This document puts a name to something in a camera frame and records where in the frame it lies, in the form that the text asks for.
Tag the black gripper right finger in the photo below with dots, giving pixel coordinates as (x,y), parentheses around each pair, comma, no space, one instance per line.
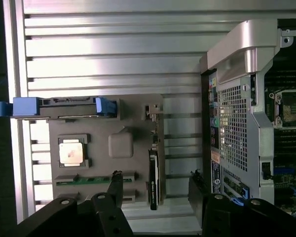
(217,217)

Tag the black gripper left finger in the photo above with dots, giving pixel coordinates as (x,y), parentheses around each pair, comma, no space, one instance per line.
(106,214)

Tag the blue slot latch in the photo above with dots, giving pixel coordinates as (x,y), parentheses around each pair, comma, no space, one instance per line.
(236,202)
(245,193)

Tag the green RAM stick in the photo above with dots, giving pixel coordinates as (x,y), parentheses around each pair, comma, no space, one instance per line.
(93,180)

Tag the silver CPU chip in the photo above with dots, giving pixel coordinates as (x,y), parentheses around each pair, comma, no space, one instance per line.
(71,152)

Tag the grey parts rack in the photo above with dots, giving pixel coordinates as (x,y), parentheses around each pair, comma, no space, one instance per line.
(101,118)

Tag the green motherboard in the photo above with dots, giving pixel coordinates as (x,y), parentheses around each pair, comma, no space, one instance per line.
(291,153)

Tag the open grey PC case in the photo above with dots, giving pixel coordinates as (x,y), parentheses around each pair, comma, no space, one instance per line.
(236,111)

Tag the metal CPU socket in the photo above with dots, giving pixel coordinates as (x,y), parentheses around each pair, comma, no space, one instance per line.
(289,109)

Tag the hard disk in blue carrier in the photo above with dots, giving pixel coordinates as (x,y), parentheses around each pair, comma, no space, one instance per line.
(24,106)

